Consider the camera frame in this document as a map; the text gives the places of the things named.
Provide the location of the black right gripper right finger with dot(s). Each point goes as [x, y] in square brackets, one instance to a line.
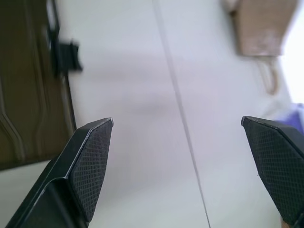
[280, 161]

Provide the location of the dark brown wooden door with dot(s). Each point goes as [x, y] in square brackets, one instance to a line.
[28, 83]

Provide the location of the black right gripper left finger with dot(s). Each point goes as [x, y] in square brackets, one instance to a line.
[78, 175]

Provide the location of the purple cloth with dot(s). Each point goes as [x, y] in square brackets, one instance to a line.
[293, 116]

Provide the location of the brown cardboard box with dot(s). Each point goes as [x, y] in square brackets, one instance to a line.
[260, 26]

